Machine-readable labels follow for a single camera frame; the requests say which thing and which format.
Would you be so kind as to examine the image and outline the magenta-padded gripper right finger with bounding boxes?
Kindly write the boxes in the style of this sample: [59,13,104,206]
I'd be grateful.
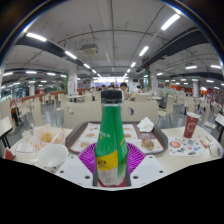
[126,143,168,188]

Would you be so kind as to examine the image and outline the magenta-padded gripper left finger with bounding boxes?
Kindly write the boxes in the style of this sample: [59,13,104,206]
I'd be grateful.
[54,142,99,188]

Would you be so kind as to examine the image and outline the green plastic drink bottle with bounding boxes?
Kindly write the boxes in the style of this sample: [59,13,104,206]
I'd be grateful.
[94,89,130,187]

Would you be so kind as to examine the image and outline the white polka-dot mug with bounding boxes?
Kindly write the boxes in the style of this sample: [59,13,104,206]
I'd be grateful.
[36,143,70,173]

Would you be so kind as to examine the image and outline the flat round red coaster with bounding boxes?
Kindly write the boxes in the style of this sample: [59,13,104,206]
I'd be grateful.
[97,178,128,188]

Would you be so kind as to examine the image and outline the dark food tray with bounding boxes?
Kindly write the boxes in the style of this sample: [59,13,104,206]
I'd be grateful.
[64,120,169,158]

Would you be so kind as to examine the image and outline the plastic bag with food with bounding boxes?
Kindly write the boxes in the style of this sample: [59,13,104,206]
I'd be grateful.
[31,124,66,151]

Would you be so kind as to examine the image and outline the colourful sticker leaflet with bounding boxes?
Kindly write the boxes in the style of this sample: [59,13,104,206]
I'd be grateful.
[167,136,204,158]

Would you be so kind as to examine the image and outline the white crumpled napkin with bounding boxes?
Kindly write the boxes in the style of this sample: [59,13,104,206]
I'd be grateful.
[136,116,155,133]

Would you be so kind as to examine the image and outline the beige canteen chairs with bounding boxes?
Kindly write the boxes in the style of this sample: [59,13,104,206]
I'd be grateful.
[0,89,221,134]

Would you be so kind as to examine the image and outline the small red packet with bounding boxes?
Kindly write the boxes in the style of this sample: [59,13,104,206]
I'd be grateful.
[199,139,210,150]

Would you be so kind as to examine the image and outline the red paper cup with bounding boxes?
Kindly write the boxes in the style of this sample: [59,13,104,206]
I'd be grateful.
[182,111,201,139]

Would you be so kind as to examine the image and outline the person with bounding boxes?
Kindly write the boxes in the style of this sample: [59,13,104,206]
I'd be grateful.
[119,81,133,101]
[134,85,145,95]

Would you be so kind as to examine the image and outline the beige table with black leg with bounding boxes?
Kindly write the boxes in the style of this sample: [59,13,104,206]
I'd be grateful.
[214,113,224,143]

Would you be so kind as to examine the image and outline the ceiling air conditioner unit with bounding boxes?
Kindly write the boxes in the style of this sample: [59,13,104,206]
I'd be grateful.
[79,43,100,57]

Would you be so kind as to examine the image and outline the ceiling lights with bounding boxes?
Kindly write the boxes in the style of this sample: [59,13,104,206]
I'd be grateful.
[1,13,224,88]

